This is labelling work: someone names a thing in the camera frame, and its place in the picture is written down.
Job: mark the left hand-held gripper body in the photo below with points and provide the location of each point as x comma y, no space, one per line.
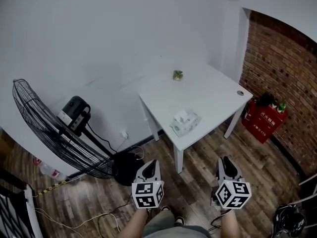
146,195

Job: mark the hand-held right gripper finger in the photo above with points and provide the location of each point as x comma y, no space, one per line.
236,172
221,170

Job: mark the person's right forearm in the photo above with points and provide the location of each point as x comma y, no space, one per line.
230,223

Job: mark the person's left leg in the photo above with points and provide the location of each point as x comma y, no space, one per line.
159,219

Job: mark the white metal rack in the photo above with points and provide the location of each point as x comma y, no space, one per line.
15,207

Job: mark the small potted plant white pot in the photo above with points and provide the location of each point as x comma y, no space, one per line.
178,75

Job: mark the person's right shoe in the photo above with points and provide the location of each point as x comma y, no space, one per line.
179,220

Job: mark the person's left shoe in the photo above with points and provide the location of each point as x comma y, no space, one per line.
165,208

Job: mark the yellow black striped tape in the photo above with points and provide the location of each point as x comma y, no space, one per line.
52,188

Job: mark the white tissue pack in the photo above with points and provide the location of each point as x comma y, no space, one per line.
185,124

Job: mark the white chair frame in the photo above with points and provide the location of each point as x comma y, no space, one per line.
307,182

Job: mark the red fire equipment box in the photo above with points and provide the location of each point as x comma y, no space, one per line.
262,123

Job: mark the black fuzzy object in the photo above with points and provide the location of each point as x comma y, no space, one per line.
264,100

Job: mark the person's light shirt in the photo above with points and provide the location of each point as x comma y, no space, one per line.
178,233

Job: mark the white wall charger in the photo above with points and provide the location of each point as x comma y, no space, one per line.
124,134

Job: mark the tiny green potted plant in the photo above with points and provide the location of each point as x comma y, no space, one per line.
282,106

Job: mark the clear plastic water bottle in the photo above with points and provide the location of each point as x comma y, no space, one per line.
49,168

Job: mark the black standing fan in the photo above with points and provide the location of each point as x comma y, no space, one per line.
49,133

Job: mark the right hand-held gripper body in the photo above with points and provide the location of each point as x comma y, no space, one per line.
232,195

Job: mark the white table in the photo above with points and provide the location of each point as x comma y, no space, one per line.
198,95

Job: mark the person's shoe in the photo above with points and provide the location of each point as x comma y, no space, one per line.
165,208
179,220

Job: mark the person's left forearm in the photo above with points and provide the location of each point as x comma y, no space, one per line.
138,223

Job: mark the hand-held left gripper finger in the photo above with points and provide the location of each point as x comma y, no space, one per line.
144,170
158,171

